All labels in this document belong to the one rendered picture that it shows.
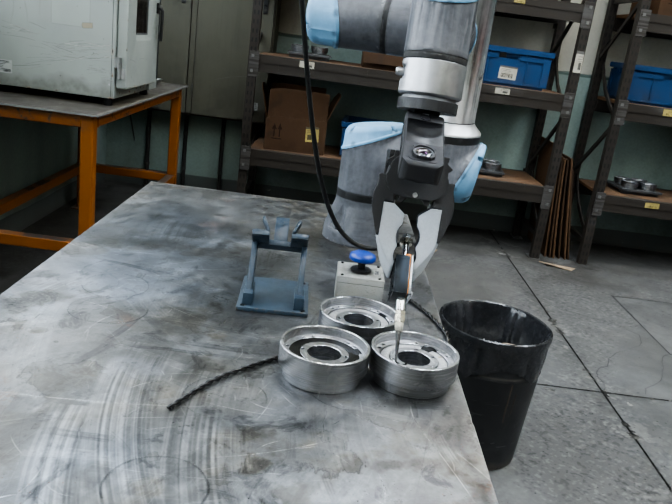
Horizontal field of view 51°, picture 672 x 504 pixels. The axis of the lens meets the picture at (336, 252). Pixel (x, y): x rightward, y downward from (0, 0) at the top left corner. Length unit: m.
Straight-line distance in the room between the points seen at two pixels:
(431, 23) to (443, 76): 0.06
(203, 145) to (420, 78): 4.17
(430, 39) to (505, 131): 4.13
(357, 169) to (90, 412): 0.75
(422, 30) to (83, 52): 2.31
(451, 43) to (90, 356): 0.54
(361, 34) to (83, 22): 2.17
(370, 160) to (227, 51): 3.36
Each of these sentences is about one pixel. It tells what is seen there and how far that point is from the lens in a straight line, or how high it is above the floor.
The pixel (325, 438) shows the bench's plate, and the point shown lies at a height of 0.80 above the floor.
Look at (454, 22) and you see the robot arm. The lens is 0.83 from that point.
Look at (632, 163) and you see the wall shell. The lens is 5.23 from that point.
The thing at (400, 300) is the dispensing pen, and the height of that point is 0.90.
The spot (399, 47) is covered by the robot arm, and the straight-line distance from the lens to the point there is 0.95.
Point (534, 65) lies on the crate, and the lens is 4.44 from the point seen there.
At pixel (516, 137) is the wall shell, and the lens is 4.97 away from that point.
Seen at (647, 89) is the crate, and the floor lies 1.09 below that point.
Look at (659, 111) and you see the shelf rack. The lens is 4.59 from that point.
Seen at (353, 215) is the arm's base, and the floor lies 0.86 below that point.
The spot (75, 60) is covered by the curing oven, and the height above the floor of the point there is 0.94.
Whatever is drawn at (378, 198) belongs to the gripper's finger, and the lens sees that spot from 0.83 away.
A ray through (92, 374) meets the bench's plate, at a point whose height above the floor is 0.80.
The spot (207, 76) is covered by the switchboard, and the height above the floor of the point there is 0.81.
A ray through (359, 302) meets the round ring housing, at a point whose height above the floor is 0.83.
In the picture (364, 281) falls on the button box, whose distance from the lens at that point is 1.04.
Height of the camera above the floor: 1.19
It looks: 17 degrees down
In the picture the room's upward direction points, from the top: 8 degrees clockwise
